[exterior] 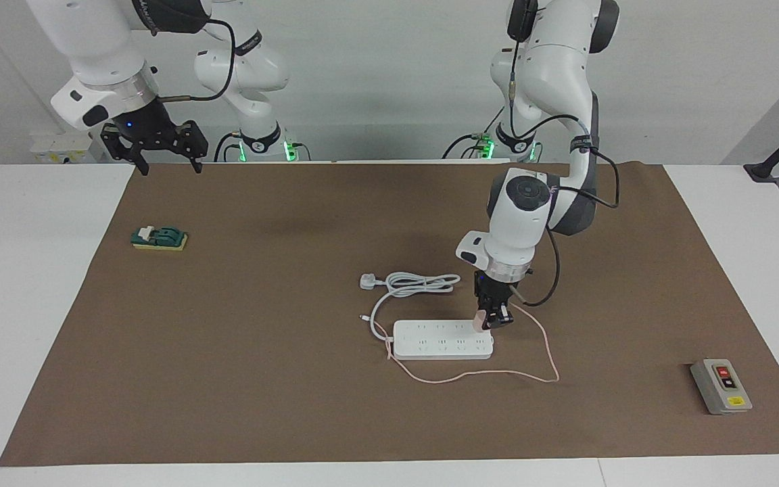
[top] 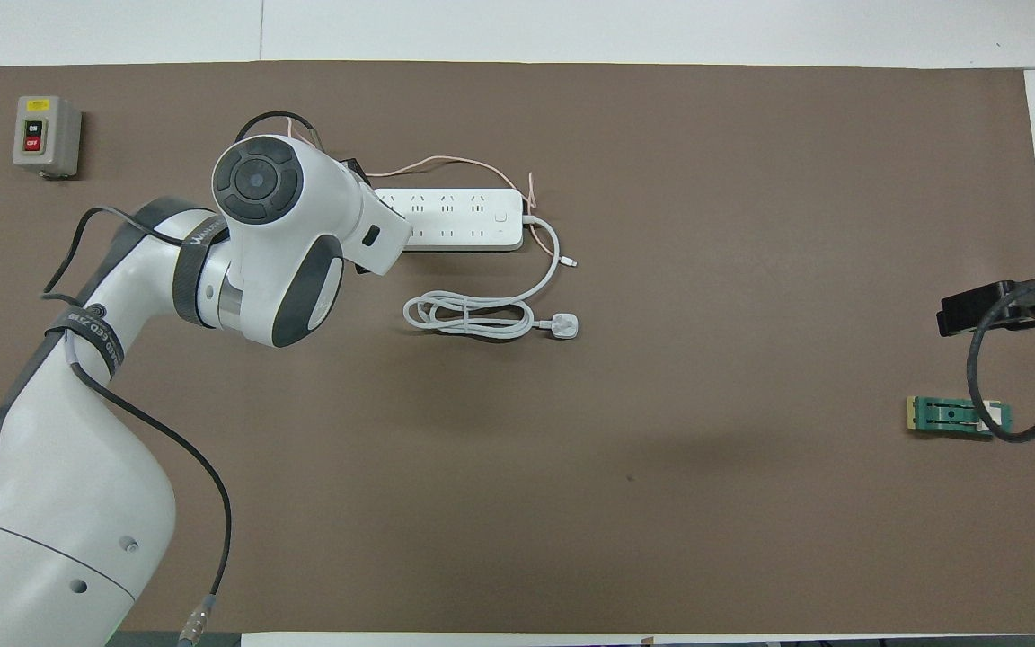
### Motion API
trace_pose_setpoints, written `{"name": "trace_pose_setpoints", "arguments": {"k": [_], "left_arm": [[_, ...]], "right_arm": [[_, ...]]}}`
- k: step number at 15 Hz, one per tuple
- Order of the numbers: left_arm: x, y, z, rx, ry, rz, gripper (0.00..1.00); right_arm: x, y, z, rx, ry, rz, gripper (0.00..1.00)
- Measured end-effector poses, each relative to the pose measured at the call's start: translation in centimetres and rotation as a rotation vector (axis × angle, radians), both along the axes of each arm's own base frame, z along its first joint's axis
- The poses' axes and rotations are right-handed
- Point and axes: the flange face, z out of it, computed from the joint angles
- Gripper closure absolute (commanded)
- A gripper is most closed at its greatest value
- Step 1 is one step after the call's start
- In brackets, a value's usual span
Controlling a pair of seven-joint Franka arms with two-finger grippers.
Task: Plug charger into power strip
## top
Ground pink charging cable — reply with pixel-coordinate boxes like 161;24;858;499
365;155;579;269

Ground white power strip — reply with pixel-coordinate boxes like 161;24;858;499
372;187;526;253

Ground brown table mat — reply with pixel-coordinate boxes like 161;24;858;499
0;61;1035;635

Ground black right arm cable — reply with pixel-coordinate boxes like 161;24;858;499
967;272;1035;444

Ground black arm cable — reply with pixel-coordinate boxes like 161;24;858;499
967;272;1035;444
41;111;323;647

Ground green knife switch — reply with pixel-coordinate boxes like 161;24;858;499
907;395;1014;440

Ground white power strip cord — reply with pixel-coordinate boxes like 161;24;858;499
403;214;581;342

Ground grey push-button switch box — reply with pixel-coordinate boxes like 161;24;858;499
13;96;84;179

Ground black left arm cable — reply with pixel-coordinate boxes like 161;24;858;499
41;111;323;647

